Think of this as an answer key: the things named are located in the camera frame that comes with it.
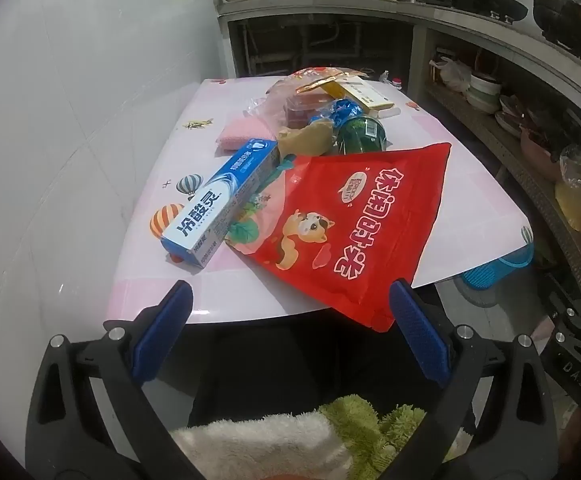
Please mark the blue white toothpaste box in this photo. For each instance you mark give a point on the blue white toothpaste box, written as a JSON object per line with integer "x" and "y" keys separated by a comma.
{"x": 210, "y": 210}

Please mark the yellow cardboard box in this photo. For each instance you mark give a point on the yellow cardboard box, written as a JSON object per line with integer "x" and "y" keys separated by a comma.
{"x": 360, "y": 95}

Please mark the beige cloth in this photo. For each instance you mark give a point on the beige cloth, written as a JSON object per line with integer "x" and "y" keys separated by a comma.
{"x": 305, "y": 140}

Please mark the orange foil wrapper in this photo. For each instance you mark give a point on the orange foil wrapper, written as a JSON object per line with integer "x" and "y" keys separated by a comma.
{"x": 320, "y": 84}

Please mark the white green bowl stack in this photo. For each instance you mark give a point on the white green bowl stack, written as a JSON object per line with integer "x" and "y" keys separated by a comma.
{"x": 484, "y": 92}

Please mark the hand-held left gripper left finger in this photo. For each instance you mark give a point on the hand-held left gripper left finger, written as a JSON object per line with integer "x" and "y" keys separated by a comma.
{"x": 165, "y": 332}

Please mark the concrete kitchen counter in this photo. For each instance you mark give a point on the concrete kitchen counter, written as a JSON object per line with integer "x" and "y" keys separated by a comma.
{"x": 470, "y": 30}

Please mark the pink basin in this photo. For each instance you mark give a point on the pink basin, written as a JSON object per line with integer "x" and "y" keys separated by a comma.
{"x": 537, "y": 152}

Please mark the blue crumpled wrapper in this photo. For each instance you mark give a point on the blue crumpled wrapper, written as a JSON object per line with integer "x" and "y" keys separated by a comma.
{"x": 343, "y": 110}

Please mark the clear bag of red snacks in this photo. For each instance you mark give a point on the clear bag of red snacks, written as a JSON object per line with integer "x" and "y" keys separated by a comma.
{"x": 265, "y": 105}

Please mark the red snack bag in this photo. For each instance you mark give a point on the red snack bag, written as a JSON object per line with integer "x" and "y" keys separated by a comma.
{"x": 350, "y": 230}

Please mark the blue plastic basket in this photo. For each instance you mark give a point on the blue plastic basket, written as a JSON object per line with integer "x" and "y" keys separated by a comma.
{"x": 490, "y": 272}

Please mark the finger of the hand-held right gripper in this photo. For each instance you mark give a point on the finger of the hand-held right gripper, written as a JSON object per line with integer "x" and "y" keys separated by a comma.
{"x": 577, "y": 317}

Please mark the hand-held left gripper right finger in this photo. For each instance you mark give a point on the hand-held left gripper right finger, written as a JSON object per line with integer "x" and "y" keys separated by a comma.
{"x": 420, "y": 332}

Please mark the white plates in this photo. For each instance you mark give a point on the white plates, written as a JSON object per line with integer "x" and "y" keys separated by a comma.
{"x": 510, "y": 117}

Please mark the white green fluffy garment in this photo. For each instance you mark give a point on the white green fluffy garment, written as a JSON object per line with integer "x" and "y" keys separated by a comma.
{"x": 250, "y": 440}

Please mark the green plastic bottle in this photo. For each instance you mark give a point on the green plastic bottle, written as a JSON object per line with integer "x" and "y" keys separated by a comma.
{"x": 363, "y": 135}

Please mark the pink sponge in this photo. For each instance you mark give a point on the pink sponge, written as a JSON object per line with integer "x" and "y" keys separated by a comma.
{"x": 243, "y": 135}

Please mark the white plastic bag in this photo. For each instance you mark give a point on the white plastic bag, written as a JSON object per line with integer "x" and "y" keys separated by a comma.
{"x": 453, "y": 75}

